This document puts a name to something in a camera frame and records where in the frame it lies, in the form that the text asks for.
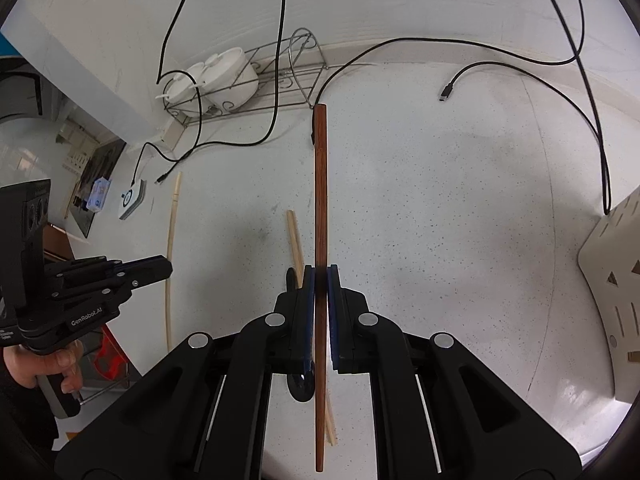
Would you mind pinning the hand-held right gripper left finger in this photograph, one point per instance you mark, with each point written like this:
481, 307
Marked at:
311, 310

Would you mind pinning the white charger pad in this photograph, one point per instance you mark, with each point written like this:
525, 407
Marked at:
131, 200

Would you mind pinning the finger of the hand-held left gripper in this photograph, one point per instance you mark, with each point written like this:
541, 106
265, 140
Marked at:
122, 292
150, 267

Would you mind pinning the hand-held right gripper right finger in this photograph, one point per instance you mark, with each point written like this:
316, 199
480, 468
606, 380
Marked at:
331, 310

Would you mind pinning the red plastic bag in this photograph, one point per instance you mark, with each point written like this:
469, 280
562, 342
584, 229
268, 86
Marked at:
107, 355

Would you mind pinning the white ceramic jar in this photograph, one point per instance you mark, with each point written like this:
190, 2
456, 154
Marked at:
232, 75
182, 90

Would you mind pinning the person's left forearm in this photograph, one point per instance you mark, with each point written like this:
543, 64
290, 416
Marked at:
15, 410

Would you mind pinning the blue panel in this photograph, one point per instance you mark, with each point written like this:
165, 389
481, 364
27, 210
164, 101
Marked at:
7, 42

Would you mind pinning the small blue white box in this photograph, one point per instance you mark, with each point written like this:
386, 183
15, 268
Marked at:
97, 194

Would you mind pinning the beige plastic utensil holder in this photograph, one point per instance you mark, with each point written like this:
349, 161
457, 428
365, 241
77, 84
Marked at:
610, 270

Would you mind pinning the dark brown chopstick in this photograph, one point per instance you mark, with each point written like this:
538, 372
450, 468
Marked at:
320, 185

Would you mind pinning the dark flat panel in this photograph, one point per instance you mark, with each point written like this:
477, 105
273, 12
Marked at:
107, 160

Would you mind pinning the person's left hand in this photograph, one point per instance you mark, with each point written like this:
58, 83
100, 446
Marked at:
22, 367

